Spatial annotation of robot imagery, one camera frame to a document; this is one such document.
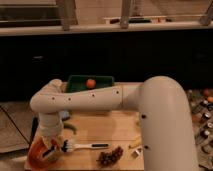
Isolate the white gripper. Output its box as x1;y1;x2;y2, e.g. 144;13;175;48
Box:
39;113;63;138

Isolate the wooden black felt eraser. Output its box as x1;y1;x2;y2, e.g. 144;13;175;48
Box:
42;139;60;161

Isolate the red bowl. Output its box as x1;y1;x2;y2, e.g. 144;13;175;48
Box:
27;138;59;171

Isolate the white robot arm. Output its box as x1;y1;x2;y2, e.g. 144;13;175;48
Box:
30;76;199;171

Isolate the blue sponge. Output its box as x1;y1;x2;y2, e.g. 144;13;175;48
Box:
59;111;70;121

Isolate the white dish brush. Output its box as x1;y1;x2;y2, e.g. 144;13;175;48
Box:
61;140;109;152

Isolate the green plastic tray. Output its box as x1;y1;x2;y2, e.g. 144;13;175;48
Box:
66;75;114;93

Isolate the orange fruit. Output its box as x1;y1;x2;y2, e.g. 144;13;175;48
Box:
86;79;96;89

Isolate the bunch of red grapes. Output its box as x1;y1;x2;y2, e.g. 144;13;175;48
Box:
97;146;123;167

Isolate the yellow corn cob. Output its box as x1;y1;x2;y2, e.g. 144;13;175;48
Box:
129;137;142;149

